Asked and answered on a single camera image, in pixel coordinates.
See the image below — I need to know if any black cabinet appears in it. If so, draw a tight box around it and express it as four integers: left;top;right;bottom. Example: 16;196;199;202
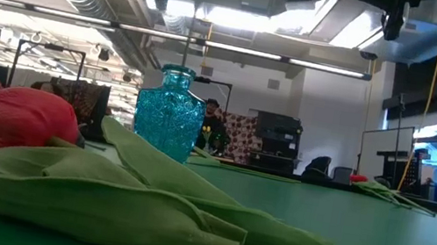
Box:
247;110;307;176

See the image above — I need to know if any black ceiling camera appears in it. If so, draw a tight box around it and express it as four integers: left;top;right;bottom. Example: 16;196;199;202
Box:
357;50;378;62

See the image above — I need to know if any yellow hanging cable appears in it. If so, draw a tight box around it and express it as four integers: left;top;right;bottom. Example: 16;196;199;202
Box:
396;0;437;197

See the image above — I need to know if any red white floral cloth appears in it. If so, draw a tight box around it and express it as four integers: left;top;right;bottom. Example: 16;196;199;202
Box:
211;111;268;169

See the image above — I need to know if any yellow tulips bunch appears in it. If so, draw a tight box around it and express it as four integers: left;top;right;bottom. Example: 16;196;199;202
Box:
201;125;214;142

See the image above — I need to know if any black office chair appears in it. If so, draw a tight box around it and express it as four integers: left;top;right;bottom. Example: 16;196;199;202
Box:
301;152;333;182

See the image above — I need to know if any grey bin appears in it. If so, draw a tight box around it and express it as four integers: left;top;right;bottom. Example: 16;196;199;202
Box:
331;164;355;186

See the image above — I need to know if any person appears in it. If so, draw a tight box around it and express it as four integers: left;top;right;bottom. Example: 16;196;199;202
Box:
194;96;237;157

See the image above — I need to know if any white board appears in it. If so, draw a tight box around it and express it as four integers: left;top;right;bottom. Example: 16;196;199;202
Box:
353;118;418;191

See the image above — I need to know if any thin black pole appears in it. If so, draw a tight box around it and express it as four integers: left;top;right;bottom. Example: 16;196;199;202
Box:
383;92;411;189

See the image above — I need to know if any tall blue glass vase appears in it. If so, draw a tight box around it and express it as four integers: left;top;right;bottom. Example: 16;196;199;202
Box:
126;59;214;168

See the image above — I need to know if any black rig bar with lights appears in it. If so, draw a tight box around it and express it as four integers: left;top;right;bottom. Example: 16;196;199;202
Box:
0;0;376;83

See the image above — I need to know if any green table mat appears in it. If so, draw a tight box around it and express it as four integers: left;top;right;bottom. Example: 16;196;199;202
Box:
0;124;437;245

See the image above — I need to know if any brown patterned cloth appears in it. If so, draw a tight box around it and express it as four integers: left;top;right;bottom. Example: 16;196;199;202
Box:
58;78;113;142

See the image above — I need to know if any black frame stand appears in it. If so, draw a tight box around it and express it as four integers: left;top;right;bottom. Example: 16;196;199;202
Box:
5;38;89;100
189;74;235;114

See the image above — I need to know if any black desk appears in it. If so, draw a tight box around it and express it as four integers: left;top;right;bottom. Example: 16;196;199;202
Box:
370;141;433;197

